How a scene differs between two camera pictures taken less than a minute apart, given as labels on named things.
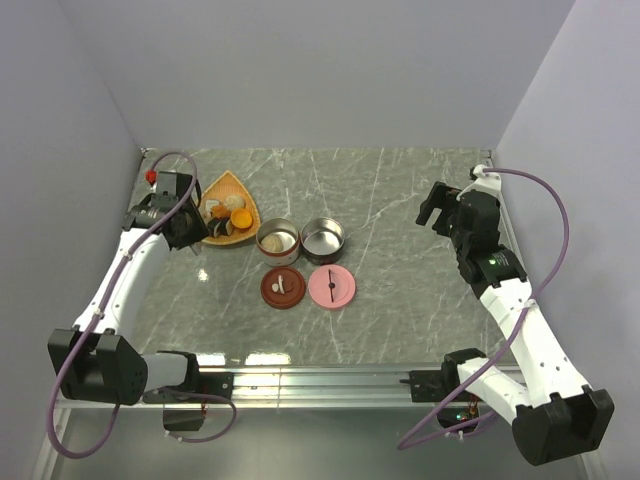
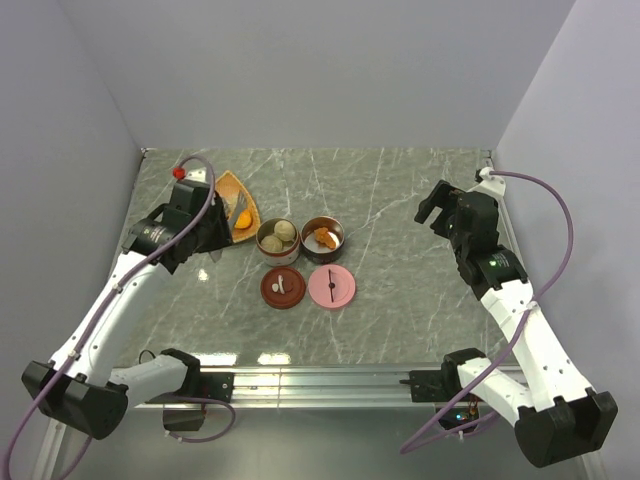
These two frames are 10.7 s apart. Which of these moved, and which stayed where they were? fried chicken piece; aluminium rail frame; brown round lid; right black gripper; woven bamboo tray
Moved: fried chicken piece
Stayed: aluminium rail frame; brown round lid; woven bamboo tray; right black gripper
